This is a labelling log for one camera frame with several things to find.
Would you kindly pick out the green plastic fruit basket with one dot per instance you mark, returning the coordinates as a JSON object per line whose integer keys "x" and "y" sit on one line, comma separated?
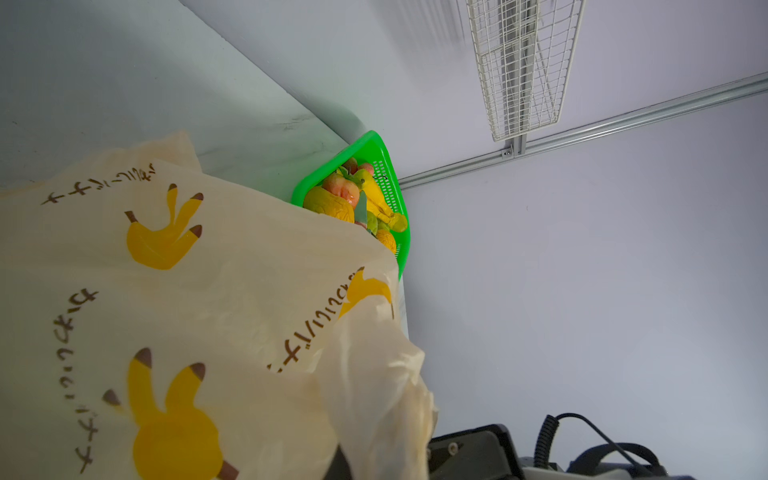
{"x": 369, "y": 148}

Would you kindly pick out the white wire wall basket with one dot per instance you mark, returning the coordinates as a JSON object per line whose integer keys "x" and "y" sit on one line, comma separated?
{"x": 523, "y": 52}

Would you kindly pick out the fake peach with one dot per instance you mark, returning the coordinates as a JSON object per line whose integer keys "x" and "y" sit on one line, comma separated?
{"x": 340, "y": 186}

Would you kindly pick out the yellow fake banana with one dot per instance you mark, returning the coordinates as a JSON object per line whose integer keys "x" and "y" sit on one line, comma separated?
{"x": 384, "y": 205}

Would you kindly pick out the cream banana print plastic bag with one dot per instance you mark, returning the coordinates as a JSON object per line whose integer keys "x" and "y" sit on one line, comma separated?
{"x": 161, "y": 323}

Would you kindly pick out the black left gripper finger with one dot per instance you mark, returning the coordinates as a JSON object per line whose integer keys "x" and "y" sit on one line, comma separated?
{"x": 485, "y": 452}

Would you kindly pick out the aluminium frame post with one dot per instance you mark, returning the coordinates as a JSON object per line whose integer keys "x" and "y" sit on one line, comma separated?
{"x": 667, "y": 110}

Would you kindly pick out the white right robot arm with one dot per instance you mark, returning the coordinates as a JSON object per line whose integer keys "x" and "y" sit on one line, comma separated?
{"x": 608, "y": 460}

